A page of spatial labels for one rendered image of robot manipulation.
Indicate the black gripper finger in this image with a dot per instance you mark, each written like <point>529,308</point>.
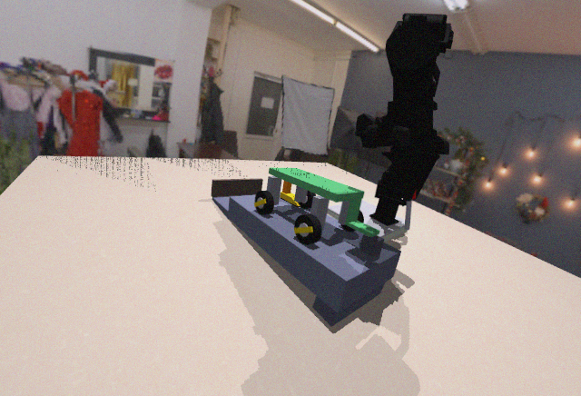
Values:
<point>409,168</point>
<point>432,158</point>

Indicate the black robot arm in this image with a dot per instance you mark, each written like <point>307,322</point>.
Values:
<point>412,50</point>

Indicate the yellow wedge chock with orange handle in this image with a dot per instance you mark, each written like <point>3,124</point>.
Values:
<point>286,194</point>

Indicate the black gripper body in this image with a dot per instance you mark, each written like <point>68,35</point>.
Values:
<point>412,130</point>

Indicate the red-headed pin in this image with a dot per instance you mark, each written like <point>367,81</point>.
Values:
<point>408,212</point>

